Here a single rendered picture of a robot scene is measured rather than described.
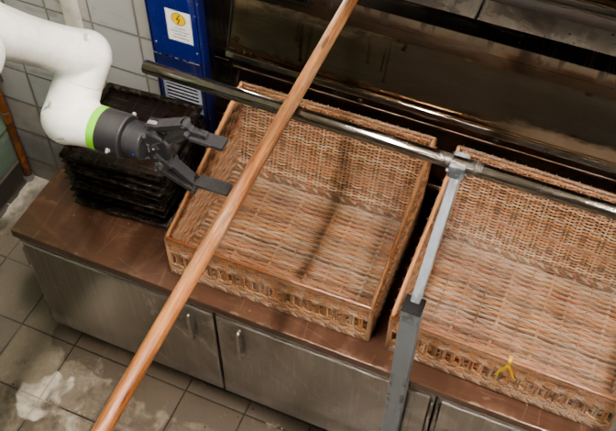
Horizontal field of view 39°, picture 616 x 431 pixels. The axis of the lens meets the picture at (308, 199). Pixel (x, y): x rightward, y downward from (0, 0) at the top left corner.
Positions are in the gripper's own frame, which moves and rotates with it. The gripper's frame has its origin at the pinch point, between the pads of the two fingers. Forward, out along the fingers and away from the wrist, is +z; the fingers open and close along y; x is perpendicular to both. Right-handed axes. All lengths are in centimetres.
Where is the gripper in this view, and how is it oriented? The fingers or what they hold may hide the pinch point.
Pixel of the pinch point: (222, 166)
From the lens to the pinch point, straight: 172.0
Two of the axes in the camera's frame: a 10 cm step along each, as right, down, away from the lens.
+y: 0.0, 6.2, 7.8
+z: 9.3, 2.9, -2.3
